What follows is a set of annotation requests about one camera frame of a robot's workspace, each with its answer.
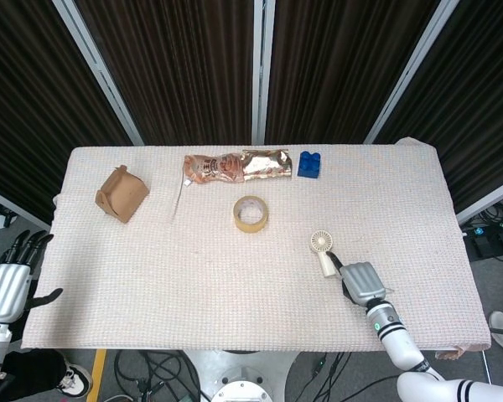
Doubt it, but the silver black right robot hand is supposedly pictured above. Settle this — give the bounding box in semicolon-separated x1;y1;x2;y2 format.
326;252;390;310

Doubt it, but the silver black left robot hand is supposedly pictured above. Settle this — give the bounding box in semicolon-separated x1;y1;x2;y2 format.
0;229;64;324

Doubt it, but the white handheld fan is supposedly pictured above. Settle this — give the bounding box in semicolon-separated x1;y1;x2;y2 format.
309;229;340;278

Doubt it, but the black trouser leg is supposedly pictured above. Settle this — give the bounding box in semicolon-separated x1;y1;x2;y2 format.
0;349;68;402

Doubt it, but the black and white sneaker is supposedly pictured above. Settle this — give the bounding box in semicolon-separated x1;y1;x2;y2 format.
56;360;94;398

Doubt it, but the blue toy building block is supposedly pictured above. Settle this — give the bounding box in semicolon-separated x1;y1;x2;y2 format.
297;151;323;180

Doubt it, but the black foot pedal unit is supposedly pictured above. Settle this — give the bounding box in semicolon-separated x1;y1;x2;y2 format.
464;225;503;261

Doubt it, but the yellow packing tape roll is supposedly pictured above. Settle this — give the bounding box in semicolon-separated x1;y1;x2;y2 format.
233;194;270;234

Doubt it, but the white waffle weave tablecloth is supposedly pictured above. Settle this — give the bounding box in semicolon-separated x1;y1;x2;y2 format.
20;137;492;360

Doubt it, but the gold foil snack packet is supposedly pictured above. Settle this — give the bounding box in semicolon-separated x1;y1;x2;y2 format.
241;147;293;183

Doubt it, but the brown cardboard gable box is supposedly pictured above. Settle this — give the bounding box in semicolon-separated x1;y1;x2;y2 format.
94;165;151;224

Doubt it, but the copper foil snack pouch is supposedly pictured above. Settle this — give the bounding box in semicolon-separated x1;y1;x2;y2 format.
183;153;246;188

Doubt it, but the dark ribbed partition panel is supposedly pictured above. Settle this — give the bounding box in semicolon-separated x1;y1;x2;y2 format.
375;0;503;214
75;0;257;147
264;0;442;146
0;0;135;225

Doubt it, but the white partition frame rail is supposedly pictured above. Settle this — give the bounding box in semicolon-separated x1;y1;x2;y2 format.
455;174;503;224
0;183;54;231

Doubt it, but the black floor cable bundle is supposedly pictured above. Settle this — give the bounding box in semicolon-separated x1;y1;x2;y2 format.
113;350;202;402
299;351;402;402

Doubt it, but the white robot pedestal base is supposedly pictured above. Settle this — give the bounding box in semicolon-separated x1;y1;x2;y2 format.
179;349;303;402

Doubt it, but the white partition post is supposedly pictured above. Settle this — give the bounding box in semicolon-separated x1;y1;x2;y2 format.
51;0;145;147
251;0;277;146
363;0;461;144

